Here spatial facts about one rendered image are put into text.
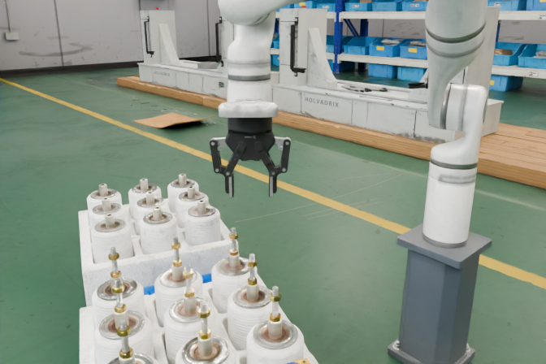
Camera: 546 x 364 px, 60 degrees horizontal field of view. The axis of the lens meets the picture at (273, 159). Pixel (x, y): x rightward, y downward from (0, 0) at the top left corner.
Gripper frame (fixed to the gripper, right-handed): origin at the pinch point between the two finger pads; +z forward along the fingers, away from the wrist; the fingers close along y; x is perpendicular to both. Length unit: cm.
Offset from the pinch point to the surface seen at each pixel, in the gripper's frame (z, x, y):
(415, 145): 41, -172, -84
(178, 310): 21.6, 4.6, 13.3
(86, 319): 28.8, -3.1, 33.4
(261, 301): 21.5, 2.2, -1.6
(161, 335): 28.9, 1.8, 17.5
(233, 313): 23.1, 3.4, 3.5
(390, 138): 40, -184, -73
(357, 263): 47, -56, -31
